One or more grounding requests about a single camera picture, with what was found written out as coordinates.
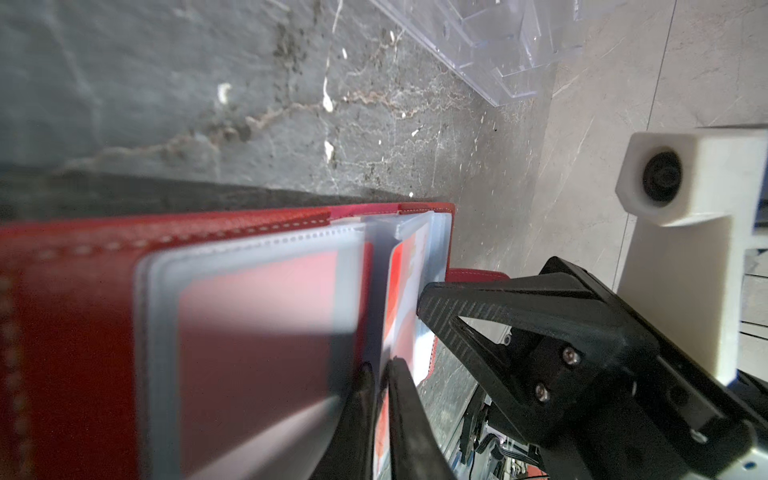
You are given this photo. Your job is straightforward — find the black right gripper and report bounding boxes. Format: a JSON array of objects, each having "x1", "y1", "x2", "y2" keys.
[{"x1": 417, "y1": 257, "x2": 767, "y2": 479}]

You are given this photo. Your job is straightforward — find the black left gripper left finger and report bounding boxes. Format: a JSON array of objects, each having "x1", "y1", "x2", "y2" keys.
[{"x1": 310, "y1": 362, "x2": 377, "y2": 480}]

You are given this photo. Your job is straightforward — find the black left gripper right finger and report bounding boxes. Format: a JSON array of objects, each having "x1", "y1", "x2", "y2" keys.
[{"x1": 386, "y1": 357, "x2": 456, "y2": 480}]

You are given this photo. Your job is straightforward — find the red leather card holder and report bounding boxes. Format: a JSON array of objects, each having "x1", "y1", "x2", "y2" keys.
[{"x1": 1, "y1": 203, "x2": 498, "y2": 479}]

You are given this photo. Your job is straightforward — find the clear acrylic tiered card stand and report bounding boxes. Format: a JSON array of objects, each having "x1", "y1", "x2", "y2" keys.
[{"x1": 375, "y1": 0, "x2": 621, "y2": 107}]

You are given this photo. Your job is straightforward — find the white plastic card sleeves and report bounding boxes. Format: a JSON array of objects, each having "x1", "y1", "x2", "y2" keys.
[{"x1": 134, "y1": 211, "x2": 453, "y2": 479}]

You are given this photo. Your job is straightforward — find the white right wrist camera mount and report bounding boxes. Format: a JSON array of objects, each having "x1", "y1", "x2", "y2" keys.
[{"x1": 615, "y1": 125, "x2": 767, "y2": 385}]

